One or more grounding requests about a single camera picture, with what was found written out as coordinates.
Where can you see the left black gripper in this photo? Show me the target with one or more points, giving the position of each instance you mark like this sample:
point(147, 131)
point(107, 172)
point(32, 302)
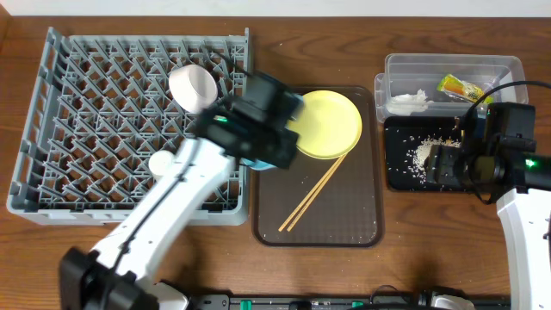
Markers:
point(281, 140)

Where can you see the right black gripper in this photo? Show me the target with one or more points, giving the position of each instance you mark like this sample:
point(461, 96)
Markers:
point(436, 164)

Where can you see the pink white bowl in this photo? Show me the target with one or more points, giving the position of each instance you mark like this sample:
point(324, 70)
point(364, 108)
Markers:
point(193, 88)

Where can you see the white plastic cup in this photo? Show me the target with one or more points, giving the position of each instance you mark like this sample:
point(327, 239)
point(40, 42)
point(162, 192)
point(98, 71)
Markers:
point(159, 163)

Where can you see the yellow green snack wrapper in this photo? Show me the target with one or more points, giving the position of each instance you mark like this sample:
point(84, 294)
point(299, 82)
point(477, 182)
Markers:
point(453, 86)

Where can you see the yellow plastic plate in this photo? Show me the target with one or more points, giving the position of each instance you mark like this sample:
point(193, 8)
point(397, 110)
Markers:
point(329, 125)

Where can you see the wooden chopstick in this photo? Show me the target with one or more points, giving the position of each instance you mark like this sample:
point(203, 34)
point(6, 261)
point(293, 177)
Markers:
point(307, 196)
point(316, 196)

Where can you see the light blue bowl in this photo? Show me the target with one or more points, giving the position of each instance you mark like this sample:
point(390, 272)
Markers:
point(256, 165)

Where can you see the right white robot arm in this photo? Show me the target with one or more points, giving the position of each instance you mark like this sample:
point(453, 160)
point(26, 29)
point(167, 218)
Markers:
point(524, 213)

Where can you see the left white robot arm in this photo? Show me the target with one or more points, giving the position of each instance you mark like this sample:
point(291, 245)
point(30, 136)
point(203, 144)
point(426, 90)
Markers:
point(119, 271)

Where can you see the black waste tray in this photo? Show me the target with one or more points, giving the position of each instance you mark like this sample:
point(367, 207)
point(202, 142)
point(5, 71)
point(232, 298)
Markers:
point(397, 132)

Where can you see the grey plastic dishwasher rack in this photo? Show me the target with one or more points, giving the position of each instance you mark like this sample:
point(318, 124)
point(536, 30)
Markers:
point(101, 107)

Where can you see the spilled rice pile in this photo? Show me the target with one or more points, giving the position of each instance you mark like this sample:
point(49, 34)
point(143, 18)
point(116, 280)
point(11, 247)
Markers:
point(418, 155)

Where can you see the clear plastic bin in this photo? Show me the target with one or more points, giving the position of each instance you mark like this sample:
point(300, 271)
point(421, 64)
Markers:
point(406, 73)

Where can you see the crumpled white tissue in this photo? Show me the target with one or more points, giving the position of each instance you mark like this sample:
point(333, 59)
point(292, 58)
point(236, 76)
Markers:
point(405, 105)

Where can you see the dark brown serving tray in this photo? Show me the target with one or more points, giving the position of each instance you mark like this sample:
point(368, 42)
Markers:
point(347, 212)

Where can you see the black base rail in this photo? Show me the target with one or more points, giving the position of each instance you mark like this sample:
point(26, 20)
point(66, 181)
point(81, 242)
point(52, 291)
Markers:
point(384, 297)

